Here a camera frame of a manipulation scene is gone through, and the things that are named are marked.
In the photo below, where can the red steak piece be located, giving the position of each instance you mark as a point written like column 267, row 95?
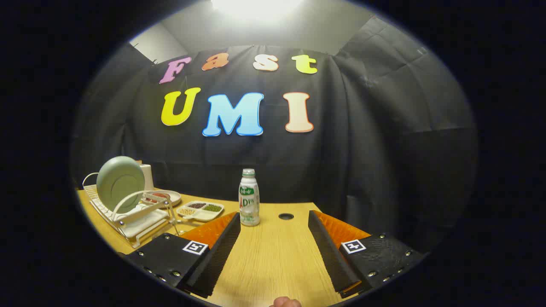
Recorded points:
column 160, row 195

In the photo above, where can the dark red beans pile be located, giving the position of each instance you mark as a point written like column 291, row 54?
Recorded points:
column 197, row 205

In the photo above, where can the beige plate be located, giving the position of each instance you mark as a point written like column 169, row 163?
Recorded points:
column 172, row 198

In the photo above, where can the white divided tray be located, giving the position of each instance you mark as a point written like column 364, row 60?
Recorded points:
column 204, row 215

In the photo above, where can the black backdrop cloth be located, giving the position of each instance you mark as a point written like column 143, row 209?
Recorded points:
column 362, row 149

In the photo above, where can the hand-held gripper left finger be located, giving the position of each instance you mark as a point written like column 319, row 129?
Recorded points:
column 217, row 260

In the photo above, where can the white drink bottle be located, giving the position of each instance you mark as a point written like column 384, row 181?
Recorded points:
column 248, row 200

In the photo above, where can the pale green plate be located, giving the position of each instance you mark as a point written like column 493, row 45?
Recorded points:
column 119, row 183

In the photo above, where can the white toaster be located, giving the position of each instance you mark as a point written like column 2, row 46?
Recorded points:
column 148, row 177

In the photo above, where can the green beans pile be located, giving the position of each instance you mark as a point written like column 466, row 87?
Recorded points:
column 212, row 207

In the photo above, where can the yellow soybeans pile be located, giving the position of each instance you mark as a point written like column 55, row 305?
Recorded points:
column 187, row 211

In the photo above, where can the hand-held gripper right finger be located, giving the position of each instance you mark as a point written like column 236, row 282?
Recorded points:
column 332, row 260

